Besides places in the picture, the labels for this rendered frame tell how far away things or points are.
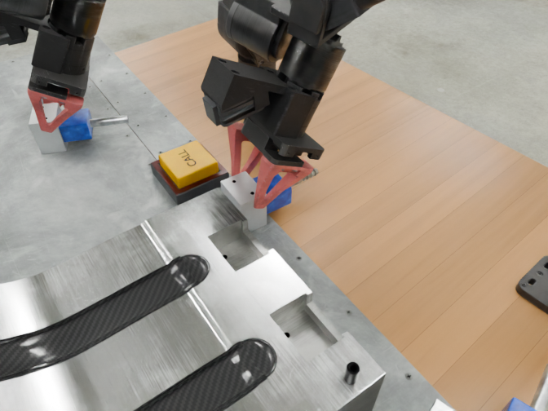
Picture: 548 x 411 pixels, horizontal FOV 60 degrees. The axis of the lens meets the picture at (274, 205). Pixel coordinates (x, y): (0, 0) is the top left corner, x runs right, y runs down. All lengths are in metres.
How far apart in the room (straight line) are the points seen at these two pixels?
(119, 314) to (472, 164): 0.53
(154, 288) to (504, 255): 0.41
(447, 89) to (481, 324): 2.05
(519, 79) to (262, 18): 2.31
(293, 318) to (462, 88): 2.21
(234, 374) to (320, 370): 0.07
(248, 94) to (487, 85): 2.23
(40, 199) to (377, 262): 0.45
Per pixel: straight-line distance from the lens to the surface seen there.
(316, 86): 0.51
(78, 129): 0.75
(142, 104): 0.84
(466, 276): 0.60
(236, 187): 0.57
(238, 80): 0.46
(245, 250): 0.49
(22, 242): 0.66
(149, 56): 0.99
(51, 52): 0.68
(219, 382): 0.40
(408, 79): 2.56
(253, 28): 0.53
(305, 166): 0.54
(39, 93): 0.70
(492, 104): 2.50
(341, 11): 0.46
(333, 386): 0.39
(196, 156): 0.65
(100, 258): 0.49
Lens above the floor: 1.24
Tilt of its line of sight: 45 degrees down
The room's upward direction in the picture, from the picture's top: straight up
